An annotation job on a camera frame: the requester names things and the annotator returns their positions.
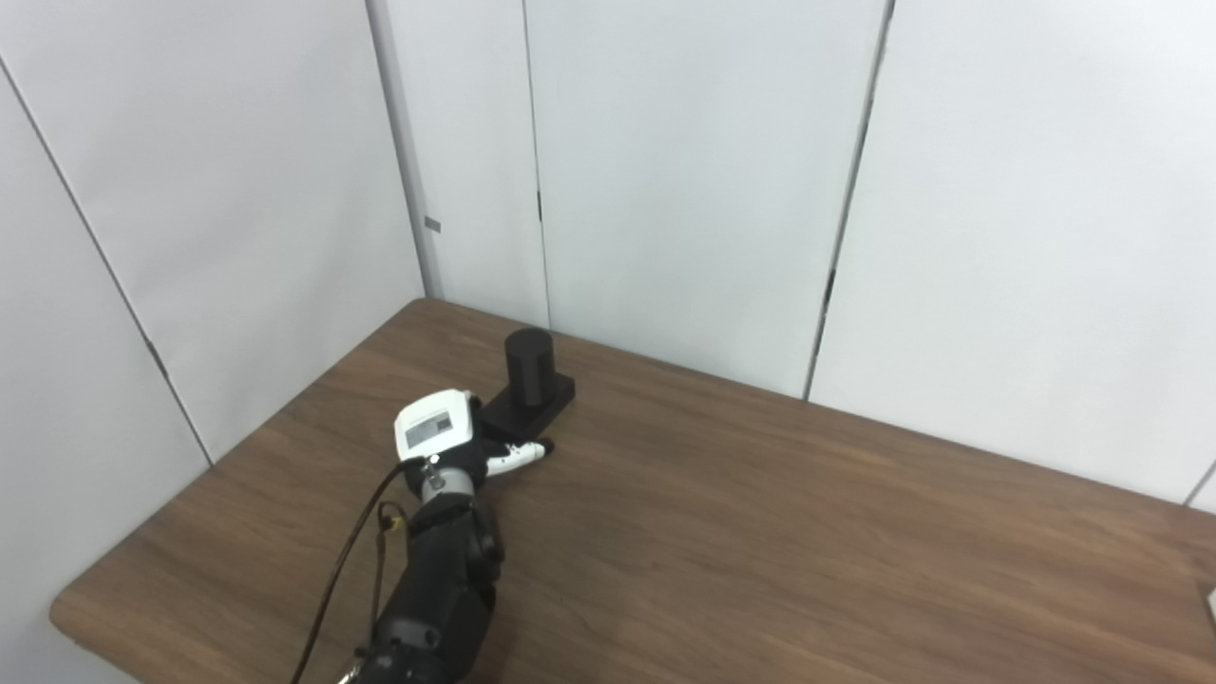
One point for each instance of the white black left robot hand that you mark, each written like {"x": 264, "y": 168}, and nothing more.
{"x": 432, "y": 427}

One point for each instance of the black peg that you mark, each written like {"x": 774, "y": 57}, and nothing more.
{"x": 530, "y": 370}

